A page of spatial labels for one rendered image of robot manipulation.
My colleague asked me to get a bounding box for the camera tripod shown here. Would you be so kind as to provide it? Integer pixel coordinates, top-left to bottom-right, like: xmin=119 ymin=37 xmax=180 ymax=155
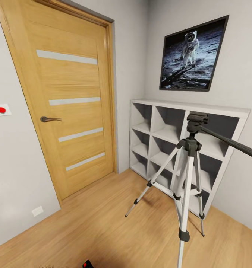
xmin=125 ymin=112 xmax=252 ymax=268

